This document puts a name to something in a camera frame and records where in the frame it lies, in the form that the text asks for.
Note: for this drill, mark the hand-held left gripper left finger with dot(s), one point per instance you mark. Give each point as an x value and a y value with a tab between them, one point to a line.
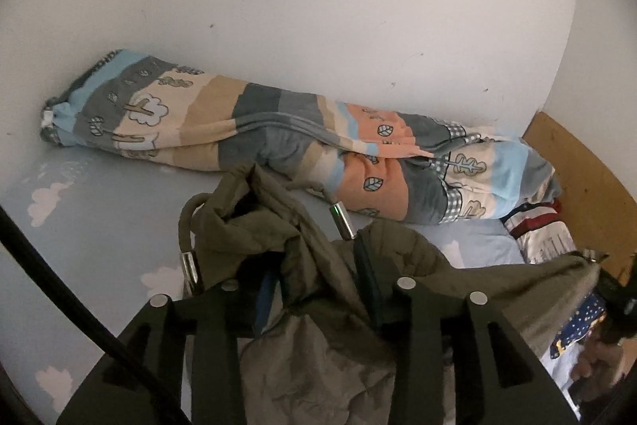
263	303

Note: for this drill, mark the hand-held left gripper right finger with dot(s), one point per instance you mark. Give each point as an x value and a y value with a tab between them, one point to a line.
372	278

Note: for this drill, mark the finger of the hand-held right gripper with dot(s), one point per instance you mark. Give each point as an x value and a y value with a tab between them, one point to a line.
611	295

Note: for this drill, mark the olive green puffer jacket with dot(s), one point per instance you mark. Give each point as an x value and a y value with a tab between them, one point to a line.
328	355

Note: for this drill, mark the person's right hand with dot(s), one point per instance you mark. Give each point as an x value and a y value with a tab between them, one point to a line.
596	363

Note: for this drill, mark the red white striped cloth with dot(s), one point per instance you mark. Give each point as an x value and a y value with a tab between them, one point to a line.
540	231

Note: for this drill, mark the wooden headboard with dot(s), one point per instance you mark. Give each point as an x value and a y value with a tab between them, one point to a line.
582	166

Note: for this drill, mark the patterned rolled quilt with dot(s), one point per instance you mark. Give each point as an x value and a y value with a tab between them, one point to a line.
278	131

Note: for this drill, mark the light blue bed sheet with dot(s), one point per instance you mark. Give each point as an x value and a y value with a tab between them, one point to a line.
99	216

